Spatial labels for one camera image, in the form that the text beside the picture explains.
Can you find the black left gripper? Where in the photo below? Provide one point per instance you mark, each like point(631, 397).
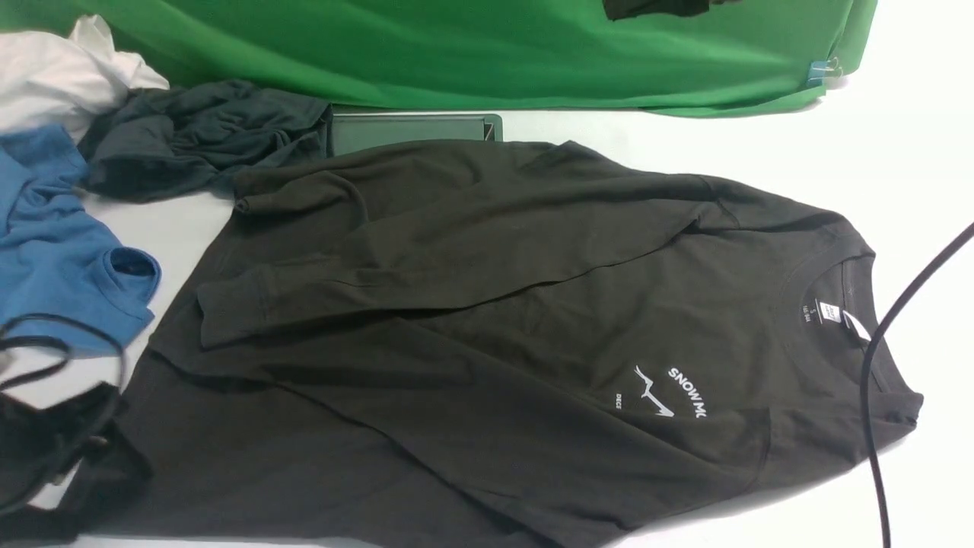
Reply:
point(40, 446)

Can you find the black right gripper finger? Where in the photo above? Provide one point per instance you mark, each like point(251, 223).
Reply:
point(624, 10)

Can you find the dark gray long-sleeve shirt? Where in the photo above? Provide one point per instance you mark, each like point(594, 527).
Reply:
point(479, 344)

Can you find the blue crumpled shirt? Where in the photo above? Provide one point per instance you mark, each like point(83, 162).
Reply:
point(58, 259)

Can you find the dark teal crumpled shirt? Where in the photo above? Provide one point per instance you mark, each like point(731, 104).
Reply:
point(161, 144)

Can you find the white crumpled shirt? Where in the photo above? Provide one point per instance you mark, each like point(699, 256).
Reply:
point(50, 80)

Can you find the green backdrop cloth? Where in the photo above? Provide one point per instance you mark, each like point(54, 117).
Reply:
point(745, 59)

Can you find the blue binder clip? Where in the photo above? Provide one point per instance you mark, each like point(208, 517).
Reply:
point(824, 72)

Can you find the dark green flat tray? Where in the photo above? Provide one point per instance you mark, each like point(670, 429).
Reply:
point(353, 132)

